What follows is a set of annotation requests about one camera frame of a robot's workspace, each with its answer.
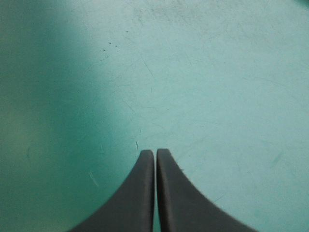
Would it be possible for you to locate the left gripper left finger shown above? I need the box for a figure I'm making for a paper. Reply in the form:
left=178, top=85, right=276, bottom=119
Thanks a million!
left=70, top=149, right=155, bottom=232

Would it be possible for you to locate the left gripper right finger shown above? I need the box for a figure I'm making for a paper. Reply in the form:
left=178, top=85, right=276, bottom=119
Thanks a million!
left=156, top=148, right=259, bottom=232

